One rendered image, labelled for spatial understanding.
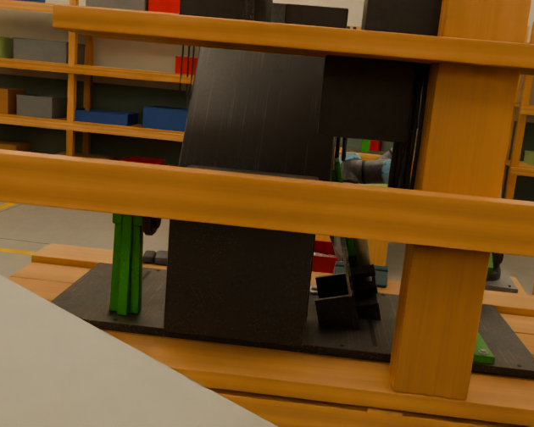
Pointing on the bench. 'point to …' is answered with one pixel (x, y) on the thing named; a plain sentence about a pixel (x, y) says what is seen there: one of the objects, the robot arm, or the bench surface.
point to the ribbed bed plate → (347, 266)
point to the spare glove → (155, 257)
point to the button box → (375, 276)
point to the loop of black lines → (410, 136)
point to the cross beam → (269, 202)
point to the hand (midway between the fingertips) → (342, 258)
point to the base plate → (489, 330)
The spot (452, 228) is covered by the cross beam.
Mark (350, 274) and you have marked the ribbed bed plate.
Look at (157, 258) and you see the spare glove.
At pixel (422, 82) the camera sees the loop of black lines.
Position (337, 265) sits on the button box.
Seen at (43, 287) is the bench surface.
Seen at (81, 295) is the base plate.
